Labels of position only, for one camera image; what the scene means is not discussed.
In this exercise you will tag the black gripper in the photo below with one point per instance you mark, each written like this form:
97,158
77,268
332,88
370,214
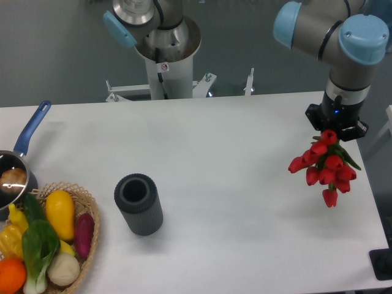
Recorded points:
334,115

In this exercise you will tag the red tulip bouquet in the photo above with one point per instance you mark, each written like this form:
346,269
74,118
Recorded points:
326,162

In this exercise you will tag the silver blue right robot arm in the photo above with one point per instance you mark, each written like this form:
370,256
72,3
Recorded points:
336,33

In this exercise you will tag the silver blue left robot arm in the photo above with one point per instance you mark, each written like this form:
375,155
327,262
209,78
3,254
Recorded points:
129,22

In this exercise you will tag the black device at table edge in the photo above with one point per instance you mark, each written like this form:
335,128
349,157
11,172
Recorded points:
381,263

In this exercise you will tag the dark grey ribbed vase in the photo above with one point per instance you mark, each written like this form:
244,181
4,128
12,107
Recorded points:
137,198

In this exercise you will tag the purple eggplant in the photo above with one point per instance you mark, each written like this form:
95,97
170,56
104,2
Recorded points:
83,235

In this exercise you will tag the woven wicker basket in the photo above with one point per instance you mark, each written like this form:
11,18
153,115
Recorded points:
84,202

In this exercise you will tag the yellow squash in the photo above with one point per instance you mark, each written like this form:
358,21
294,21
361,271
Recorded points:
60,212

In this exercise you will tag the white garlic bulb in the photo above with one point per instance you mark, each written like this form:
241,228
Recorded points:
64,269

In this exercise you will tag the green bok choy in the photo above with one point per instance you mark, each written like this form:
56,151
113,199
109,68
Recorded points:
40,244

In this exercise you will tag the brown bun in pan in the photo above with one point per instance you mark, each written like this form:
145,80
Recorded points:
15,177

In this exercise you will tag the yellow bell pepper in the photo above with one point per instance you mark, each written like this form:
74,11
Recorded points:
11,242

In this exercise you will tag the orange fruit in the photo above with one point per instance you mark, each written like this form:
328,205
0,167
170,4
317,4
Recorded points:
13,275

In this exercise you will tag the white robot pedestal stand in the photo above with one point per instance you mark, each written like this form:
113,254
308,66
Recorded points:
169,61

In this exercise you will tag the blue handled saucepan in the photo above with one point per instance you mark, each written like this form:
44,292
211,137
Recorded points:
16,159

